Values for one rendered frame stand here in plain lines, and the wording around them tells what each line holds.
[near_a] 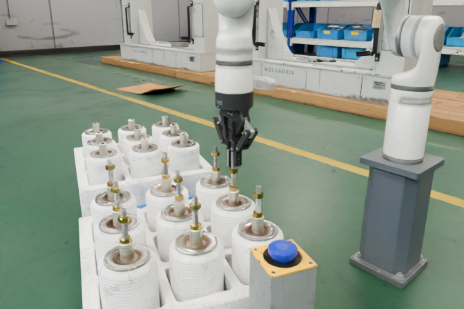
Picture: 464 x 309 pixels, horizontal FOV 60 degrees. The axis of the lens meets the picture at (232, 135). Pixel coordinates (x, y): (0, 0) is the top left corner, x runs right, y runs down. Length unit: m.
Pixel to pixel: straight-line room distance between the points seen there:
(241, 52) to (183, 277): 0.40
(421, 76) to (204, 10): 3.13
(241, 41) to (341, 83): 2.14
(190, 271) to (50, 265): 0.58
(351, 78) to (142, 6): 3.10
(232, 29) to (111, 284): 0.48
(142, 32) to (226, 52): 4.36
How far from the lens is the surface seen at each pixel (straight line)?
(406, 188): 1.01
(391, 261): 1.10
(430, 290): 1.13
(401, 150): 1.00
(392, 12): 0.93
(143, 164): 1.18
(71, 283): 1.12
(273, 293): 0.56
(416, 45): 0.96
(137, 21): 5.14
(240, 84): 0.74
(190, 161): 1.21
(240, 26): 0.78
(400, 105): 0.98
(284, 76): 3.14
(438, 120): 2.50
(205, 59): 3.95
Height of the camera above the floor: 0.64
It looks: 17 degrees down
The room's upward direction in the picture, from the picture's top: straight up
